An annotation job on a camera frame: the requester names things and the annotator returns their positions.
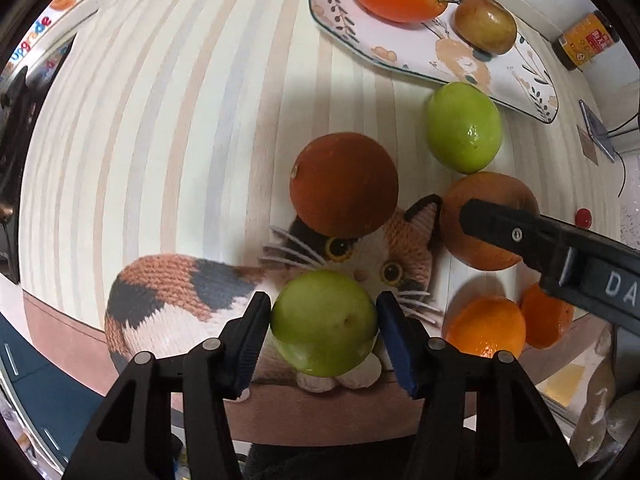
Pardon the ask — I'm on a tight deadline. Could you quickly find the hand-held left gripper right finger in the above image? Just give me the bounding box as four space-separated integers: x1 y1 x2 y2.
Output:
376 291 572 480

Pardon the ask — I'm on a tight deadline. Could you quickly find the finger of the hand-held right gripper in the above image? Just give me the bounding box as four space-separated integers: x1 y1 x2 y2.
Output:
459 198 567 272

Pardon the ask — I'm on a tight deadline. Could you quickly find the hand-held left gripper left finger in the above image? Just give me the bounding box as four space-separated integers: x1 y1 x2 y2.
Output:
62 291 272 480

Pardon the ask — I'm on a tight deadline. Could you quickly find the dark orange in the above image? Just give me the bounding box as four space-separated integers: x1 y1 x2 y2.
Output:
439 171 541 271
289 132 400 239

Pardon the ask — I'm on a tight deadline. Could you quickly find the floral oval plate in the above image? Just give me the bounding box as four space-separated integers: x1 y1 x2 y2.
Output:
308 0 559 124

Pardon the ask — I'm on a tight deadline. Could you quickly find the bright orange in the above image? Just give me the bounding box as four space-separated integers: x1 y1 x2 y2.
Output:
520 282 575 350
443 296 527 359

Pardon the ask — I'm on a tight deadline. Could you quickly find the yellow paper note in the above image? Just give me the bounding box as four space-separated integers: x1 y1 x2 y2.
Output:
542 362 586 408

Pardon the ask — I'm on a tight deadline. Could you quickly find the beige bag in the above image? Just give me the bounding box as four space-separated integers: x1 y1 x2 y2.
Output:
570 322 636 466

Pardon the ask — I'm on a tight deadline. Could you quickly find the smartphone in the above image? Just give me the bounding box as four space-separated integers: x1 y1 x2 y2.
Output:
579 99 617 162

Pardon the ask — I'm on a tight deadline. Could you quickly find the striped cat print tablecloth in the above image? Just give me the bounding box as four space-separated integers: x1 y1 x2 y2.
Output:
19 0 626 443

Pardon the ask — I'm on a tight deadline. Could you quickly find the dark bottle yellow label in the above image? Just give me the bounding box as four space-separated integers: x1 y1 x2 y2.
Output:
552 10 621 72

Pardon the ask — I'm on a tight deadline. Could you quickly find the brownish green apple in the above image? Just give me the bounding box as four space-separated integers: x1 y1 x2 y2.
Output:
454 0 518 56

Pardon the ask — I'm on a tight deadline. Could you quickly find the black cable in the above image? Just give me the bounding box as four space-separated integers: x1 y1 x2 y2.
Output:
605 112 640 198

